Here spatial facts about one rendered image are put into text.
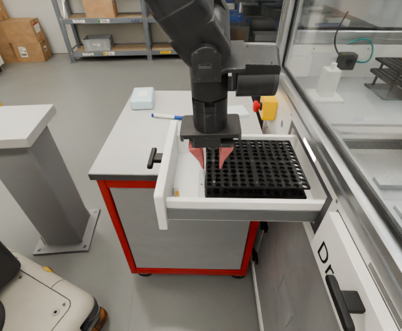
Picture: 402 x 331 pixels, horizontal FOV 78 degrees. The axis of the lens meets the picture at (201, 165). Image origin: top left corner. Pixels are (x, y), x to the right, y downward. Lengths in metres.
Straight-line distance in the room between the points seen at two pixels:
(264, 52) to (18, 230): 1.76
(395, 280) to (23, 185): 1.31
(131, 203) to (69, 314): 0.47
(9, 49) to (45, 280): 4.19
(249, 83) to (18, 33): 4.65
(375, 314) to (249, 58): 0.37
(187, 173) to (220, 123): 0.28
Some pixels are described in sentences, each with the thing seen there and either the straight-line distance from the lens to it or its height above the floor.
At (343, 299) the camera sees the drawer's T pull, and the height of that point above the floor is 0.91.
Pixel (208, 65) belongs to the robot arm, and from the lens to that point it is 0.32.
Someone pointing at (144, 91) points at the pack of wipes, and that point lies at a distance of 1.19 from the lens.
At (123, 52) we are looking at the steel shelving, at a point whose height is 0.14.
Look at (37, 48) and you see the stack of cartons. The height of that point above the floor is 0.19.
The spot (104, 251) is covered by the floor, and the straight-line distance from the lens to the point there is 1.58.
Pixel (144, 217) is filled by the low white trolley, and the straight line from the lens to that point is 0.97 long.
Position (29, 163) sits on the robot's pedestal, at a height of 0.61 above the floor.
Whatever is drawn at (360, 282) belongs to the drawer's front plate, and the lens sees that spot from 0.44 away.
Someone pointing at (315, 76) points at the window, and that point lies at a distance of 0.67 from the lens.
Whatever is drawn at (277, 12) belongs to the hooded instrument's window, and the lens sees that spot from 1.33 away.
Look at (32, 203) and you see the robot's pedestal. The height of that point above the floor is 0.37.
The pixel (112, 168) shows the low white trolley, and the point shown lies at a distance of 0.83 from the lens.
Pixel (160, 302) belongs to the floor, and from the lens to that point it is 1.37.
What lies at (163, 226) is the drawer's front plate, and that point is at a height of 0.84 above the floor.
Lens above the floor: 1.27
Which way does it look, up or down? 40 degrees down
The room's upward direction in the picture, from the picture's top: straight up
